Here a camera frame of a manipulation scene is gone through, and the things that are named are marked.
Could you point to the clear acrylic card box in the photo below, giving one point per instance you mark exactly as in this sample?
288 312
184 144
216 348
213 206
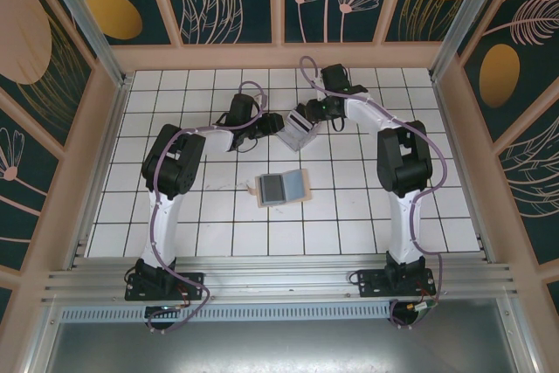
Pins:
299 139

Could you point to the dark grey credit card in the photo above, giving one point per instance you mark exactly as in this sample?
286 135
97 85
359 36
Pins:
271 189

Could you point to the beige leather card holder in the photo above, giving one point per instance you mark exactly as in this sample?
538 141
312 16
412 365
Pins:
301 198

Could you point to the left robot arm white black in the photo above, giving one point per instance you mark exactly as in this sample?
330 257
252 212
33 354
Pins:
172 163

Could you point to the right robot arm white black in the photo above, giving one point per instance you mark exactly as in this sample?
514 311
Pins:
404 159

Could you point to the credit card with dark stripe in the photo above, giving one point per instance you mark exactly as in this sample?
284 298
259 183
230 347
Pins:
300 119

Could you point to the light grey credit card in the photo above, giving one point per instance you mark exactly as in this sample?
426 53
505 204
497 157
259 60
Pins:
294 130

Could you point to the grey metal sheet panel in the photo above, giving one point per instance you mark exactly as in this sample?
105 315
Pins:
279 347

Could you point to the aluminium side rail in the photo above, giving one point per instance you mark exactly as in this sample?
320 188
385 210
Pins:
111 146
454 141

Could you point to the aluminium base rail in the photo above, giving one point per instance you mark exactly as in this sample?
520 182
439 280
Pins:
279 274

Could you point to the aluminium corner post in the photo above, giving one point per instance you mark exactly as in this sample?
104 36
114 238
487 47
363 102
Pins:
469 15
85 19

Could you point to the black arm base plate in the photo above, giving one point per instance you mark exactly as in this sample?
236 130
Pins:
188 285
371 281

